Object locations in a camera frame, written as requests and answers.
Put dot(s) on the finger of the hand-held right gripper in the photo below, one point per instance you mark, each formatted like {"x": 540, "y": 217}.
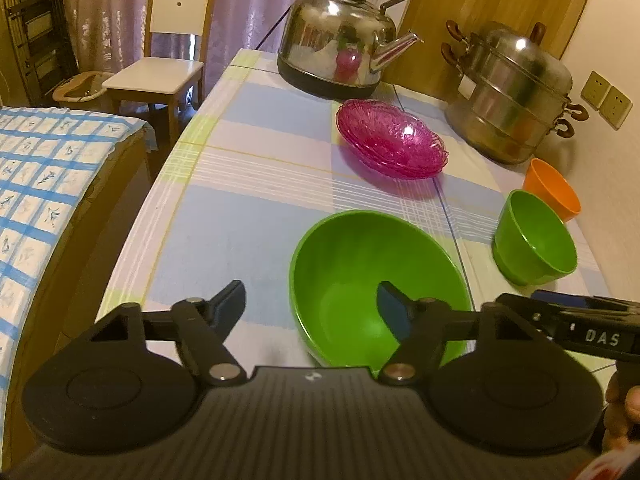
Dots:
{"x": 530, "y": 312}
{"x": 550, "y": 295}

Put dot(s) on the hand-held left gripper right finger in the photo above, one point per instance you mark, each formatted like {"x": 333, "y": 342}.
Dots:
{"x": 395, "y": 312}

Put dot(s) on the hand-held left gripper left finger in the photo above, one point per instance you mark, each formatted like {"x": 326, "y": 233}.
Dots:
{"x": 227, "y": 307}

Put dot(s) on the green plastic bowl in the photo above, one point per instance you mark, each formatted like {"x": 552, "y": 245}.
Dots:
{"x": 340, "y": 280}
{"x": 530, "y": 245}

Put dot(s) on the orange plastic bowl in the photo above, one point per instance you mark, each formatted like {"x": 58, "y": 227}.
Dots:
{"x": 555, "y": 190}

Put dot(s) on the pink transparent plastic plate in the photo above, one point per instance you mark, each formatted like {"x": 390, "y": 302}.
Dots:
{"x": 425, "y": 175}
{"x": 434, "y": 166}
{"x": 390, "y": 135}

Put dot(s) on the person's right hand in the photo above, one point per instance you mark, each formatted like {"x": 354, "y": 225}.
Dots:
{"x": 625, "y": 420}

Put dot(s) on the checked pastel tablecloth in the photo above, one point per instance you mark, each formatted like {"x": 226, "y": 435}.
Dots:
{"x": 250, "y": 185}

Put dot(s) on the white red cloth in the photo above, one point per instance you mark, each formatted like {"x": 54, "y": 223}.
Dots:
{"x": 610, "y": 470}

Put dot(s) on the stainless steel steamer pot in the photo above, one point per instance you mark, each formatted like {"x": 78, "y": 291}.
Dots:
{"x": 510, "y": 95}

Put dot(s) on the blue white patterned blanket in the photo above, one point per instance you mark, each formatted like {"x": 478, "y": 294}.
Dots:
{"x": 45, "y": 180}

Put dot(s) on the white wooden chair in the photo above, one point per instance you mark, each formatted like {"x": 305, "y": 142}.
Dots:
{"x": 165, "y": 75}

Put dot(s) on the beige waste basket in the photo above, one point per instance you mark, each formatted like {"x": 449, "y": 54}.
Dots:
{"x": 80, "y": 91}

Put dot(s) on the stainless steel kettle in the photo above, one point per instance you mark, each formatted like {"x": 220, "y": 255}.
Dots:
{"x": 330, "y": 45}

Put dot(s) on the pale purple lace curtain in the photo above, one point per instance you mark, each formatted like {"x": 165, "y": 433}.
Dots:
{"x": 110, "y": 10}

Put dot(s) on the black folding rack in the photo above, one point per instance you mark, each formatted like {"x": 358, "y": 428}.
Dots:
{"x": 35, "y": 25}

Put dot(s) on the wooden bed frame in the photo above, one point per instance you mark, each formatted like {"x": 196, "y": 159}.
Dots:
{"x": 80, "y": 260}

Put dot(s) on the beige wall socket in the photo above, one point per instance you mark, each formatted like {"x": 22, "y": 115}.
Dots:
{"x": 616, "y": 107}
{"x": 594, "y": 90}

